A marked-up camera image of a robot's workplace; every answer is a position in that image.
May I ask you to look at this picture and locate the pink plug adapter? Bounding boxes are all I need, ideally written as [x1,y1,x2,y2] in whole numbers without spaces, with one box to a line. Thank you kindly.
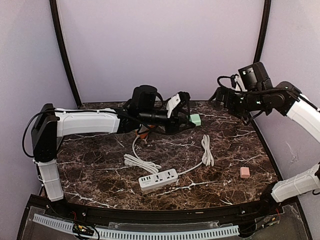
[239,167,251,179]

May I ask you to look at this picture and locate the green plug adapter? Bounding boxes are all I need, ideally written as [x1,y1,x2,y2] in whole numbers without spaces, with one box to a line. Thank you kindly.
[189,114,202,127]

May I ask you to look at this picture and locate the left black frame post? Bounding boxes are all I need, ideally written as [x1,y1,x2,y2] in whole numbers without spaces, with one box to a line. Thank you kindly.
[49,0,82,108]

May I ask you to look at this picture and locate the black frame post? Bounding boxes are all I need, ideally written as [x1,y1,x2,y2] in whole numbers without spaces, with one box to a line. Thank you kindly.
[49,0,82,108]
[253,0,272,63]

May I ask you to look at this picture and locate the black front table rail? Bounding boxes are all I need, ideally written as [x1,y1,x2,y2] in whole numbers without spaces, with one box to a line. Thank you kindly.
[27,194,283,225]

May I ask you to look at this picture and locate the white white-strip cable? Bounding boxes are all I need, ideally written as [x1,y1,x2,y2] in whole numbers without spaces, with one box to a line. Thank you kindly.
[177,134,215,177]

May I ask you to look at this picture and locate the right black frame post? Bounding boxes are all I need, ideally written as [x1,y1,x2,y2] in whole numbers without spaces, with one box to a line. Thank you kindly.
[253,0,272,63]

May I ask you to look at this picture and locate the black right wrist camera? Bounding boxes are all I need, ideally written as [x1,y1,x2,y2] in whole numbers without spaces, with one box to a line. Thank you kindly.
[238,61,273,92]

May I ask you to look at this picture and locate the orange power strip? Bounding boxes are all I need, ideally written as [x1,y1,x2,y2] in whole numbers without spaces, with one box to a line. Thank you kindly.
[135,129,150,140]

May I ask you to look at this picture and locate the white orange-strip cable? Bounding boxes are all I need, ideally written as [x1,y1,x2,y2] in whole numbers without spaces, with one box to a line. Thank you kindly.
[123,133,163,174]

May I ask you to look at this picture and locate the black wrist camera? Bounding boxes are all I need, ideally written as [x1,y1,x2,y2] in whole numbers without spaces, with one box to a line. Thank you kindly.
[238,61,273,92]
[129,85,164,112]

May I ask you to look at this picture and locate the white power strip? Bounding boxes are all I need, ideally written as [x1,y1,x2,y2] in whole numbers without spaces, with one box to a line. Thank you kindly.
[138,168,178,191]

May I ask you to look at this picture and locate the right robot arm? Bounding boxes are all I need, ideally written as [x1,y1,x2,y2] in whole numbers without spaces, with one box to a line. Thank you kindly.
[210,79,320,203]

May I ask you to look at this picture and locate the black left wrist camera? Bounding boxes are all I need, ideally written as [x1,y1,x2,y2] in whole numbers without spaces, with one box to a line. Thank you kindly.
[129,85,164,112]

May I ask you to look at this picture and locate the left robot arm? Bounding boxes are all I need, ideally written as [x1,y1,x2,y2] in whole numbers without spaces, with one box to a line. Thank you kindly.
[23,103,196,202]

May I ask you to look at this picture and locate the white slotted cable duct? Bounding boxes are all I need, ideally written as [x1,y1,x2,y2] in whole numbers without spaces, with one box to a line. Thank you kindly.
[32,213,240,240]

